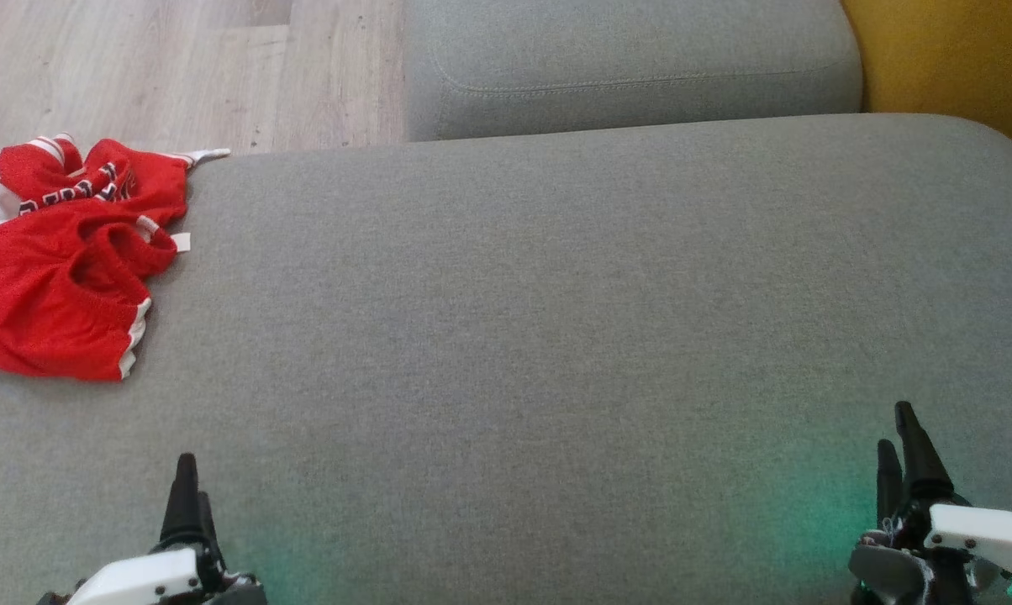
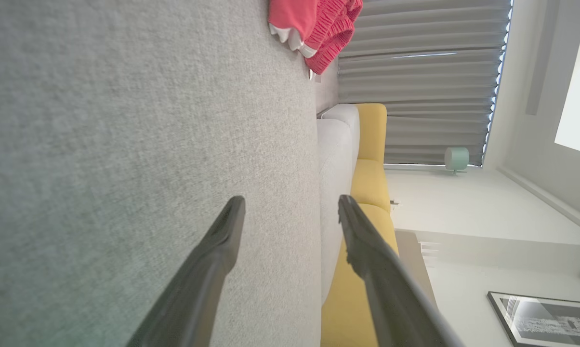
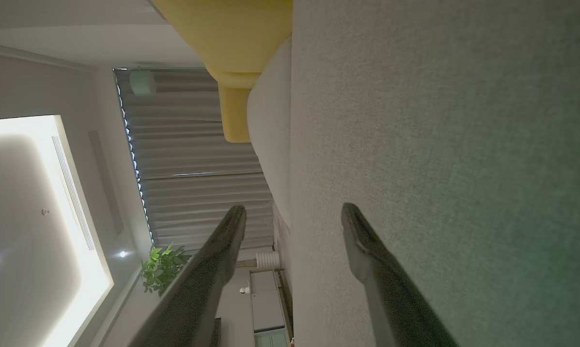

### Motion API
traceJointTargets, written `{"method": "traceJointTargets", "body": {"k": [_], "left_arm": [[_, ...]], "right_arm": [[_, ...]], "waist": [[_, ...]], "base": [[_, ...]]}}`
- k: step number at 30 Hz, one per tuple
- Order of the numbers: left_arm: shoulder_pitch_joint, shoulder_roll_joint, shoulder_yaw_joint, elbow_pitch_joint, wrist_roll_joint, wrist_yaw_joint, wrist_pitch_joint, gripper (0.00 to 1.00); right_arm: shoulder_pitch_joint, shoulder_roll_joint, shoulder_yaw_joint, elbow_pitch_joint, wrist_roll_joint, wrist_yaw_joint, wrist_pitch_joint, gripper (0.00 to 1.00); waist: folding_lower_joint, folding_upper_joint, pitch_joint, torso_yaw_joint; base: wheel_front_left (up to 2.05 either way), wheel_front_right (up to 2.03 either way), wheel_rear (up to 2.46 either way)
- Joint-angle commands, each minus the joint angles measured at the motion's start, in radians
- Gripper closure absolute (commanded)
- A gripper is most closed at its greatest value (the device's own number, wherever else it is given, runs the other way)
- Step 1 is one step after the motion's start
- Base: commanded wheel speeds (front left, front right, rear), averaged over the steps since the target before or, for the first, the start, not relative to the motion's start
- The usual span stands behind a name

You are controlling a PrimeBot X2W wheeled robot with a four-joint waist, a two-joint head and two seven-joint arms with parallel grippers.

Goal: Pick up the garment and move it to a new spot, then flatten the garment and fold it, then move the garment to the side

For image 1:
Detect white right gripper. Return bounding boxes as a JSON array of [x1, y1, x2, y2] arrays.
[[849, 401, 1012, 605]]

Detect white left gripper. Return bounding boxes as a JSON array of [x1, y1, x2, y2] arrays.
[[35, 454, 267, 605]]

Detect red shorts with white trim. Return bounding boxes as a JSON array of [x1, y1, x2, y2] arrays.
[[0, 197, 179, 383]]

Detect red basketball jersey with lettering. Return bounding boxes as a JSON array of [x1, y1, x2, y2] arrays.
[[0, 133, 231, 253]]

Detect large grey sofa seat cushion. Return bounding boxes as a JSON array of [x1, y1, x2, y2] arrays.
[[0, 113, 1012, 605]]

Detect mustard yellow sofa part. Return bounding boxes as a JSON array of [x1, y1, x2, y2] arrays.
[[841, 0, 1012, 169]]

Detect small grey sofa cushion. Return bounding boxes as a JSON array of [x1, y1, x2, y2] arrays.
[[403, 0, 864, 142]]

